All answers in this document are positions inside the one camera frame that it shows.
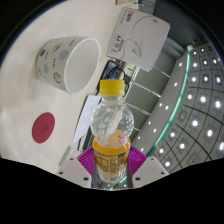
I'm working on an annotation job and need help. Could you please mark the white patterned cup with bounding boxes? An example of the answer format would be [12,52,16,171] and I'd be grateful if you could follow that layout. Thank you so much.
[35,36,102,95]

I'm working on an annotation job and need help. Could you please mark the group of ceiling lights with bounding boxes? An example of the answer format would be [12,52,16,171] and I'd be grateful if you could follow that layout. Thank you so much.
[133,43,224,171]

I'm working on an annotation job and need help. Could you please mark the black device with cable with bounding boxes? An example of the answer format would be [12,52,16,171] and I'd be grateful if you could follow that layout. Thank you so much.
[99,59,126,85]

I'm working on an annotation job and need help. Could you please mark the flat round red coaster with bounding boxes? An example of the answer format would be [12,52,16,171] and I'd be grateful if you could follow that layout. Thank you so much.
[31,112,56,145]

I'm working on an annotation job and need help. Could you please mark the yellow-capped clear drink bottle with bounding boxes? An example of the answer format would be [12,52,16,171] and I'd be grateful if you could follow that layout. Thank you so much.
[90,79,136,185]

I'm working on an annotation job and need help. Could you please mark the white printed paper sheet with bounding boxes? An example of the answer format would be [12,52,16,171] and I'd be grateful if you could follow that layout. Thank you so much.
[72,94,103,145]

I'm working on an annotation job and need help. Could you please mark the white paper ream box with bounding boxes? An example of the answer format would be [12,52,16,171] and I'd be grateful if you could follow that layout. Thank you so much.
[106,6,171,73]

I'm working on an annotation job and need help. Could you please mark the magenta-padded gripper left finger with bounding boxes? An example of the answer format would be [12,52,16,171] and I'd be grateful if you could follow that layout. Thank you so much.
[55,146,98,189]

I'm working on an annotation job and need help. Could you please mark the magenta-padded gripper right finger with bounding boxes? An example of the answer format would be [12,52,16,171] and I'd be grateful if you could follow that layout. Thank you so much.
[127,145,170,189]

